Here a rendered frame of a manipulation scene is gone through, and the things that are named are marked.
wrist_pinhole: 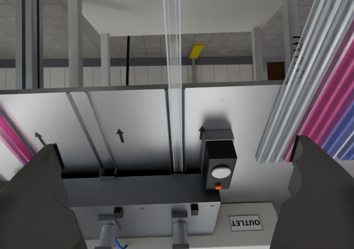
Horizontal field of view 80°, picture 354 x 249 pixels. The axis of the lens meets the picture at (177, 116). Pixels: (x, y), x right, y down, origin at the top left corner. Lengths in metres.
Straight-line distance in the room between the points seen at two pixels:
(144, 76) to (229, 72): 1.29
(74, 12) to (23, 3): 0.15
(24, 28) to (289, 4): 0.71
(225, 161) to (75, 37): 0.59
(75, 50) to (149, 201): 0.52
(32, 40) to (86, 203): 0.40
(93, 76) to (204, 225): 3.12
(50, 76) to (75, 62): 2.91
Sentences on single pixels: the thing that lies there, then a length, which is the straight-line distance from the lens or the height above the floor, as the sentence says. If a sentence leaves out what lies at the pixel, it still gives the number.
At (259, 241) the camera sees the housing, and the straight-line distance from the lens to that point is 0.47.
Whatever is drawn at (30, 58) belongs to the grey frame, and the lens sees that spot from 0.60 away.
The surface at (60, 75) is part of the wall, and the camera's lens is 3.55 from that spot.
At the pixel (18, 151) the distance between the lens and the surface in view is 0.36.
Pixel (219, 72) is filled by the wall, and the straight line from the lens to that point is 3.37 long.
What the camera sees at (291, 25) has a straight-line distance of 0.76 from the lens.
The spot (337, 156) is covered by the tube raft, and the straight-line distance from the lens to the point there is 0.40.
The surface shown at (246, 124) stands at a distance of 0.30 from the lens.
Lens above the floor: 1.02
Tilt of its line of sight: 2 degrees down
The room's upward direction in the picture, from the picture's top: 178 degrees clockwise
